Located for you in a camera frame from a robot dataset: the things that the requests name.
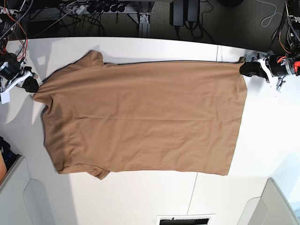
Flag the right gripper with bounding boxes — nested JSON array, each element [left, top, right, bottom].
[[0, 60, 39, 93]]

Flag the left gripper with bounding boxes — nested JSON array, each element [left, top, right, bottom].
[[240, 52, 300, 91]]

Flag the brown t-shirt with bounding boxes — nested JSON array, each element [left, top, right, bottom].
[[33, 50, 247, 179]]

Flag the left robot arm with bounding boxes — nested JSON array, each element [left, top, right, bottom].
[[240, 0, 300, 91]]

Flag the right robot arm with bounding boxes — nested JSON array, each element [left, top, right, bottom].
[[0, 0, 39, 94]]

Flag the white power strip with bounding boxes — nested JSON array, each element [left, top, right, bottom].
[[66, 5, 87, 15]]

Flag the black power adapter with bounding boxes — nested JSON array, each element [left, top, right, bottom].
[[170, 0, 200, 31]]

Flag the left grey chair back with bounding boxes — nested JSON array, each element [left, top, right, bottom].
[[0, 156, 56, 225]]

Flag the grey chair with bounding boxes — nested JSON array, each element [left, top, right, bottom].
[[238, 178, 300, 225], [0, 156, 56, 225]]

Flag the right grey chair back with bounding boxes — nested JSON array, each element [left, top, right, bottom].
[[238, 178, 300, 225]]

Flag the white framed floor vent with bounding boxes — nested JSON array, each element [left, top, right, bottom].
[[156, 214, 215, 225]]

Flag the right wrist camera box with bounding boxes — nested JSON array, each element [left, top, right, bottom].
[[0, 92, 10, 104]]

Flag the aluminium table frame post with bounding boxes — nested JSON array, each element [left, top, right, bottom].
[[139, 13, 150, 38]]

